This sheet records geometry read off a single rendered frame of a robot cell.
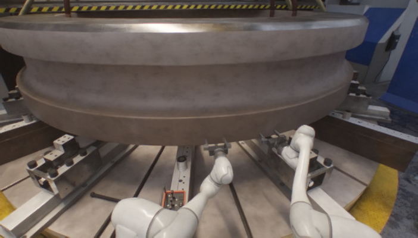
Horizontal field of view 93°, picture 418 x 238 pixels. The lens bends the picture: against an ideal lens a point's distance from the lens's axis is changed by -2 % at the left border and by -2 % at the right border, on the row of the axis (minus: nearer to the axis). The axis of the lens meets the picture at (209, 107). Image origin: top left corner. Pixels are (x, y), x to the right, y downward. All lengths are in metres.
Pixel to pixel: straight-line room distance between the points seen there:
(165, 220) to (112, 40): 1.11
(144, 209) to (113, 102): 1.12
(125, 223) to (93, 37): 1.14
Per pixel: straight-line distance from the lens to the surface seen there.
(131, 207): 0.90
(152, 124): 1.62
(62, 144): 2.14
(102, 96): 1.89
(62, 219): 2.25
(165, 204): 1.40
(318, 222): 0.99
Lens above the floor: 1.89
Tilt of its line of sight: 27 degrees down
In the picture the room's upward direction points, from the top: straight up
